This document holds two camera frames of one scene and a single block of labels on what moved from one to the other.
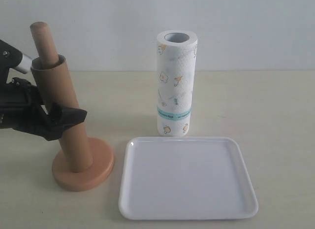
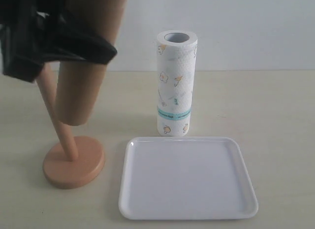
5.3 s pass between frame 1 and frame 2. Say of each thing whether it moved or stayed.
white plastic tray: stayed
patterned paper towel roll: stayed
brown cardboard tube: moved
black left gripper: moved
